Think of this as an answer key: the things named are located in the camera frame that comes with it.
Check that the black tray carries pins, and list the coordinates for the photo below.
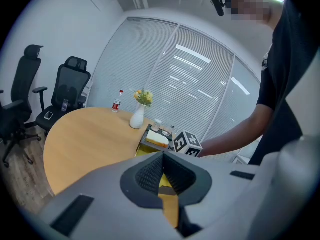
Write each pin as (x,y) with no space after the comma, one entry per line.
(150,130)

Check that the clear drinking glass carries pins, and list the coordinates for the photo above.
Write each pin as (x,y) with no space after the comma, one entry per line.
(157,125)
(169,127)

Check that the person's right forearm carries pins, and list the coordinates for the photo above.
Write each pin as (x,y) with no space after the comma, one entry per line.
(235,136)

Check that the glass partition with blinds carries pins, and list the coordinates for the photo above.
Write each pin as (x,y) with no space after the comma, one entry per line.
(190,84)

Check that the white and yellow sponge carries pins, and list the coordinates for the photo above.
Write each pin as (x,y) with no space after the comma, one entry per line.
(157,139)

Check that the person's head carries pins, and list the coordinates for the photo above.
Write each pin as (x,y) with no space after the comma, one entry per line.
(250,1)

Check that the black office chair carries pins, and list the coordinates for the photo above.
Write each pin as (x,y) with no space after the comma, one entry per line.
(70,84)
(21,84)

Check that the red label water bottle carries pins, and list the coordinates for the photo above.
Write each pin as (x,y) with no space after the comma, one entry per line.
(116,104)

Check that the black head-mounted camera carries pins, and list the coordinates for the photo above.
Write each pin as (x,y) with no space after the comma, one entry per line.
(218,4)

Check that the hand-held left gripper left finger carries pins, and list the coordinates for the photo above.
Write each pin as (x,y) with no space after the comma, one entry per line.
(100,196)

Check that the white smartphone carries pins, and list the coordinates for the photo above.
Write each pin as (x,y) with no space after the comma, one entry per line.
(49,115)

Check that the yellow flower bouquet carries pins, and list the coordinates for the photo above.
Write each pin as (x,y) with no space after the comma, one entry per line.
(143,96)

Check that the chair hang tag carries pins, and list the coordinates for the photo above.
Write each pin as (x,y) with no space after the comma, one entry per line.
(65,105)

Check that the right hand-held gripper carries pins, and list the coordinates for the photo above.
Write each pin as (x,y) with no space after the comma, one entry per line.
(186,142)

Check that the person's black t-shirt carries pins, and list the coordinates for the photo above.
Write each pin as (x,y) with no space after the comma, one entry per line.
(282,84)

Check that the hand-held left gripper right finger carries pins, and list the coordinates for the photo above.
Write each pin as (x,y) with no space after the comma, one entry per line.
(225,196)

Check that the white ceramic vase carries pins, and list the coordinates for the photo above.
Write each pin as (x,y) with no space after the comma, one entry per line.
(137,119)

